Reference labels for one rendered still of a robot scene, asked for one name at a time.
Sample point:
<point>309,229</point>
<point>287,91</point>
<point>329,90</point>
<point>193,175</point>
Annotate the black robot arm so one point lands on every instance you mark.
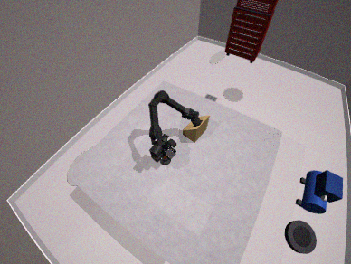
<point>155,131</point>

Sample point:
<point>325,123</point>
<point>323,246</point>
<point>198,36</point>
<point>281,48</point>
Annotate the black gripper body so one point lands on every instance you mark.
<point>171,143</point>

